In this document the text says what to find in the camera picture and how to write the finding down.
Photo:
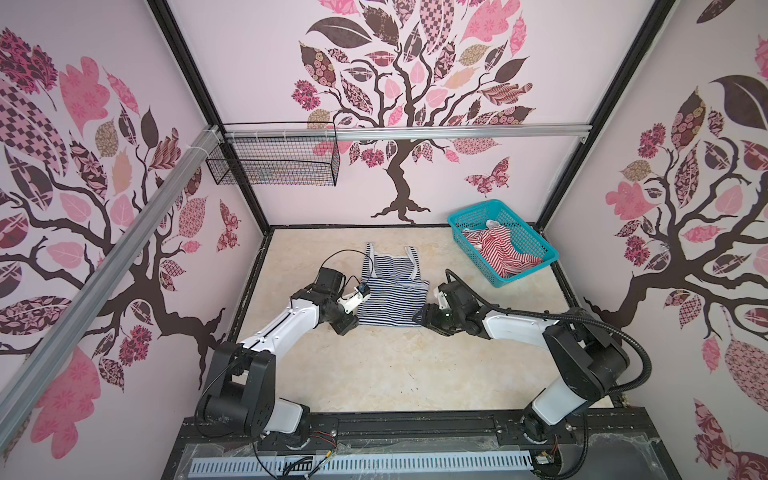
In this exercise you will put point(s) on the blue white striped tank top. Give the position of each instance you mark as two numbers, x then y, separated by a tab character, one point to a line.
397	290

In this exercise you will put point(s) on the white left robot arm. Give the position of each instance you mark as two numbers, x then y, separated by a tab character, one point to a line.
239	393

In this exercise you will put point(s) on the aluminium rail left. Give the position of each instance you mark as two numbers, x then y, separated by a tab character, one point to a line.
39	370

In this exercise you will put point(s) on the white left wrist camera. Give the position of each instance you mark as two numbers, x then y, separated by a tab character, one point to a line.
350	302

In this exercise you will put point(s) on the black corner frame post left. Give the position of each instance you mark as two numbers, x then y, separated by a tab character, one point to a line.
170	29

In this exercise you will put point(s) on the aluminium rail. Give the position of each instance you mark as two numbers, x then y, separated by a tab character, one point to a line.
420	132
39	370

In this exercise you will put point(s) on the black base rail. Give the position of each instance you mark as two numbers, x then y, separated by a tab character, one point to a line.
504	426

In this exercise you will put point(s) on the red white striped tank top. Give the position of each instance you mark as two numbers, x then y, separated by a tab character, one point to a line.
494	244

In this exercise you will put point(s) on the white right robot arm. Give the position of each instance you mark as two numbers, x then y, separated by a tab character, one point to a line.
587	356

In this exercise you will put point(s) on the black wire mesh basket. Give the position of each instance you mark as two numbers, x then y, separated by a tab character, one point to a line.
277	153

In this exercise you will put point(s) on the teal plastic basket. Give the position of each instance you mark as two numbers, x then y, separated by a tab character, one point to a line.
523	237

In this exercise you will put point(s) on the black corner frame post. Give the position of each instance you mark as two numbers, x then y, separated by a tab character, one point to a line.
170	29
649	32

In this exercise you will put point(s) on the white slotted cable duct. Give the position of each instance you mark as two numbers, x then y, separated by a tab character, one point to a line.
358	465

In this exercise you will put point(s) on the black corner frame post right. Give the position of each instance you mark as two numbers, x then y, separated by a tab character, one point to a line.
649	32

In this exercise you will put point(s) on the aluminium rail back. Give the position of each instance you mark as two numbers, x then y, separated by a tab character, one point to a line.
420	132

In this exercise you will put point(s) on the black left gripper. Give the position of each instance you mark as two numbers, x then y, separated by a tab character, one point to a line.
346	324

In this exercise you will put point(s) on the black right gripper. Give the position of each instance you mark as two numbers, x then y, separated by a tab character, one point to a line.
429	317

